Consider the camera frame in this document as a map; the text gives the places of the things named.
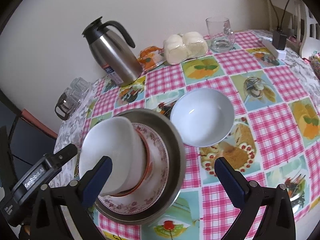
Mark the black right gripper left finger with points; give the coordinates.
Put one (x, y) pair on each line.
(48, 222)

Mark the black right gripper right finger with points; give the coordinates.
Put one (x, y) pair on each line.
(278, 220)

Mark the white floral rim plate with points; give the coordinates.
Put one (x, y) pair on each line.
(149, 192)

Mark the white square bowl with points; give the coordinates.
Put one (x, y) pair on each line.
(115, 138)

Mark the large stainless steel plate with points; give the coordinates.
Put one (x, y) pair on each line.
(177, 163)

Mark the pale blue round bowl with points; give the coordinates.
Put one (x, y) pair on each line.
(203, 117)

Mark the grey floral white cloth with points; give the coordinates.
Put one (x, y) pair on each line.
(72, 132)

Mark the clear drinking glass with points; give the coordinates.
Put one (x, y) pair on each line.
(76, 95)
(80, 85)

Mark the stainless steel thermos jug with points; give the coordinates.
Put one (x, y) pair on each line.
(110, 45)

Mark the orange snack packet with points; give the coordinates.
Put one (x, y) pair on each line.
(151, 57)

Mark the white power strip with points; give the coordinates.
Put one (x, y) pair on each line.
(278, 54)

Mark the bag of white buns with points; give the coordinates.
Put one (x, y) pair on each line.
(178, 48)

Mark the black power adapter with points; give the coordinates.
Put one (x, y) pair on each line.
(279, 40)

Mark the clear glass mug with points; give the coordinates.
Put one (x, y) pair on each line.
(222, 38)

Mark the white plastic basket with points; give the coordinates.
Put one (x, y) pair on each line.
(307, 31)

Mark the glass coffee pot black handle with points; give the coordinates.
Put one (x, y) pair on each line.
(66, 104)

